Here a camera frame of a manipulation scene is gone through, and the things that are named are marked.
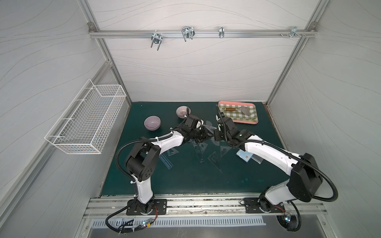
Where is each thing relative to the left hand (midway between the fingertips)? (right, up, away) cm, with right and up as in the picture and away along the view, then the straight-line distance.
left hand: (215, 136), depth 85 cm
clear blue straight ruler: (-30, -16, +4) cm, 34 cm away
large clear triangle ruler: (-26, -11, +8) cm, 30 cm away
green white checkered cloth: (+23, +13, +27) cm, 37 cm away
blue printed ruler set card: (+19, -12, +5) cm, 23 cm away
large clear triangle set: (0, -15, +5) cm, 16 cm away
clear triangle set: (+8, -10, +10) cm, 16 cm away
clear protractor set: (+3, -6, +14) cm, 15 cm away
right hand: (+1, +5, 0) cm, 5 cm away
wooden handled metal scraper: (+28, +18, +30) cm, 45 cm away
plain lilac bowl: (-42, +7, +19) cm, 47 cm away
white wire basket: (-64, +7, -17) cm, 67 cm away
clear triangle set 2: (-7, -8, +11) cm, 15 cm away
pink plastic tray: (+16, +24, +36) cm, 46 cm away
